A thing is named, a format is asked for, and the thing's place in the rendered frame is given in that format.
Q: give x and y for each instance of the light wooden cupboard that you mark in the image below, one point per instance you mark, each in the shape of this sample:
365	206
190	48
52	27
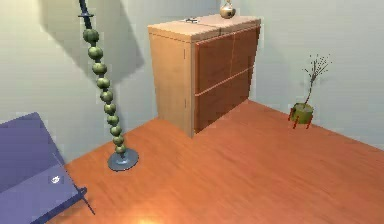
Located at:
213	70

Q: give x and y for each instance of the green beaded floor lamp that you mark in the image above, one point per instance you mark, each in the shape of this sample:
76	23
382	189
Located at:
106	96

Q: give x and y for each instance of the small grey flat object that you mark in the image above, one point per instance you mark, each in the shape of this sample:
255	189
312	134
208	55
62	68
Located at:
191	20

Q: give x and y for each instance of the round golden vase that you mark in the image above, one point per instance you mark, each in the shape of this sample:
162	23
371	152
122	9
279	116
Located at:
227	11

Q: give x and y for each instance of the house plant in green pot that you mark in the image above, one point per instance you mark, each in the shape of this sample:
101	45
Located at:
302	112

